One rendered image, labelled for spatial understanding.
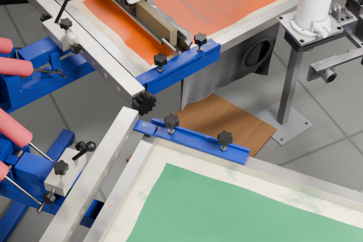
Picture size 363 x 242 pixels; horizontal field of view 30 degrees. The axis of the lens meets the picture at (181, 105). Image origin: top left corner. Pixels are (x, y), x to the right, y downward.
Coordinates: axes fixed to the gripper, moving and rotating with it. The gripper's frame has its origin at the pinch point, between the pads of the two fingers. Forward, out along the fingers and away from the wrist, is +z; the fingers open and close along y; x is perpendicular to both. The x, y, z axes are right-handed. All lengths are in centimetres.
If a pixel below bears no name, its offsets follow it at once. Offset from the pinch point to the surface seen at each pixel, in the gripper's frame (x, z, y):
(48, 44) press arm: -0.4, -2.5, -34.6
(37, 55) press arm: -3.0, -2.4, -40.2
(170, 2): 1.6, 6.0, 15.8
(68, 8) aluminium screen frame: 16.2, 2.6, -17.6
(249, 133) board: -9, 99, 58
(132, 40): -6.9, 6.0, -7.2
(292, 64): -13, 60, 75
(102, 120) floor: 41, 102, 7
